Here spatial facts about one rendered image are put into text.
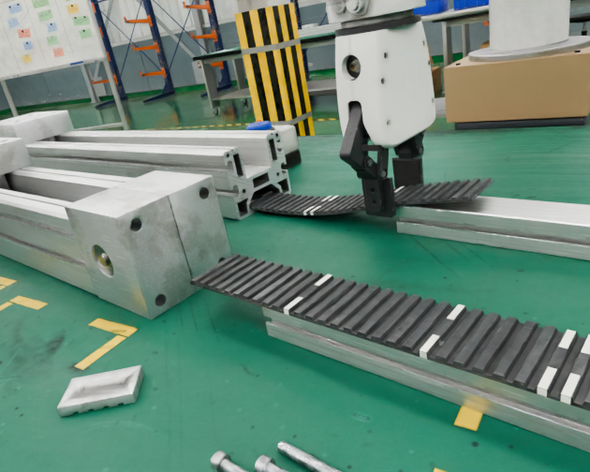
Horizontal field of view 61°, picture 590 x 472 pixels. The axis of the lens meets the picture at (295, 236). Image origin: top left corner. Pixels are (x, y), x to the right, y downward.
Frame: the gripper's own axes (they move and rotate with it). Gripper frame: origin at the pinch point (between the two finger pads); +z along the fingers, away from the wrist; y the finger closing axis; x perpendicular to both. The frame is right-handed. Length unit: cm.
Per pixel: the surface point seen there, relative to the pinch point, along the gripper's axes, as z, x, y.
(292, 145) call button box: 0.7, 26.9, 15.4
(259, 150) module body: -2.7, 20.4, 2.2
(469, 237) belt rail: 3.3, -8.4, -2.1
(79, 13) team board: -62, 512, 253
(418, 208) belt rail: 1.0, -3.6, -2.1
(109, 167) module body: -1.6, 46.1, -5.0
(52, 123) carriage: -7, 76, 2
